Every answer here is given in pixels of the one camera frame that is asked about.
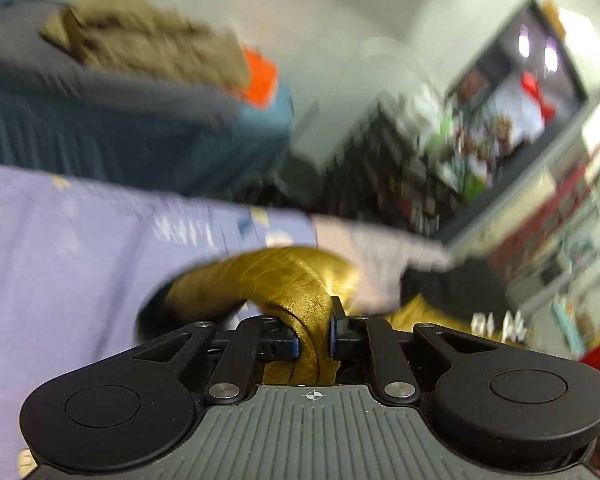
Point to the bed with teal skirt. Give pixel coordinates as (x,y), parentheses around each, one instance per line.
(61,117)

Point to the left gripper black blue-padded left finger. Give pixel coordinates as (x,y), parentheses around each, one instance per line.
(238,357)

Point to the orange cloth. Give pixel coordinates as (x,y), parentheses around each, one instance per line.
(262,89)

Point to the grey pink blanket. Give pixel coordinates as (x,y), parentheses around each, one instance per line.
(381,254)

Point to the purple floral bed sheet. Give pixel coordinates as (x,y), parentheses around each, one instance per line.
(79,259)

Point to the gold satin jacket black fur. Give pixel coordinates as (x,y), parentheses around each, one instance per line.
(292,283)

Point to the folded black garment right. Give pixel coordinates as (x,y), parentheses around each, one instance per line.
(468,288)

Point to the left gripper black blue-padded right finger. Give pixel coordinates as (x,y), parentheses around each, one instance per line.
(369,353)

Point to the olive brown blanket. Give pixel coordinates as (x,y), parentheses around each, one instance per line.
(136,38)

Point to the black wire shelf rack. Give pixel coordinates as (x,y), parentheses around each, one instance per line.
(377,175)

